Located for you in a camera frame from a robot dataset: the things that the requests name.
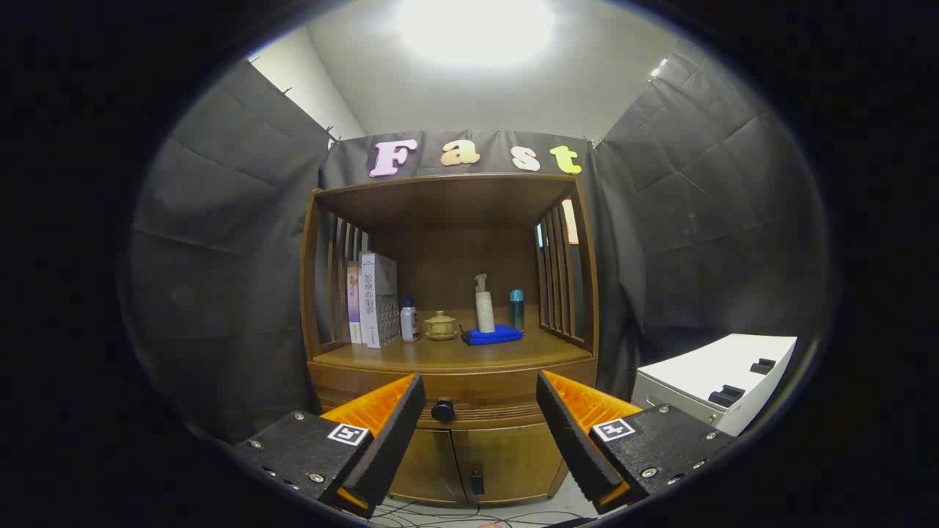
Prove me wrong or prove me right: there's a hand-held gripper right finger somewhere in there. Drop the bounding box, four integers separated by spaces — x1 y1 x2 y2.
536 370 736 514

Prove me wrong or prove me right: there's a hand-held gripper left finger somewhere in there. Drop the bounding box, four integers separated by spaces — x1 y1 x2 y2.
233 373 427 518

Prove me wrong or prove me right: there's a brown wooden drawer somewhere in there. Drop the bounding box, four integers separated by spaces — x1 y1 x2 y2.
308 356 596 430

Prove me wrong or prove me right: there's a brown wooden countertop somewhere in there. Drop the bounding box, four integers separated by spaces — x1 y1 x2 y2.
315 326 591 371

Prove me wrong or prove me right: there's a white storage cabinet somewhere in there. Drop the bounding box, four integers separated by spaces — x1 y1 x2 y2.
631 334 798 437

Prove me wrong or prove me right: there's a brown wooden cabinet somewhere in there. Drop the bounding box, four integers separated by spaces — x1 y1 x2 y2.
299 172 601 508

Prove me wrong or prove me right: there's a yellow lidded ceramic teacup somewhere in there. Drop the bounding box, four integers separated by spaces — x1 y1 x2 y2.
425 310 459 341

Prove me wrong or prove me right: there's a blue folded cloth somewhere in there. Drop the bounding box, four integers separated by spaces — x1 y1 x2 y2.
461 325 525 346

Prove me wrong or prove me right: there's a thick white book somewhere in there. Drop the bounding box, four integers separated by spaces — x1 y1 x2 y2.
359 252 401 349

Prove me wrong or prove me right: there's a thin purple book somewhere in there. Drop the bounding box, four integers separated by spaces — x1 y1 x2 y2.
346 261 363 345

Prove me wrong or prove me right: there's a white pump bottle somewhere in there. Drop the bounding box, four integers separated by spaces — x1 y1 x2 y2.
474 274 497 334

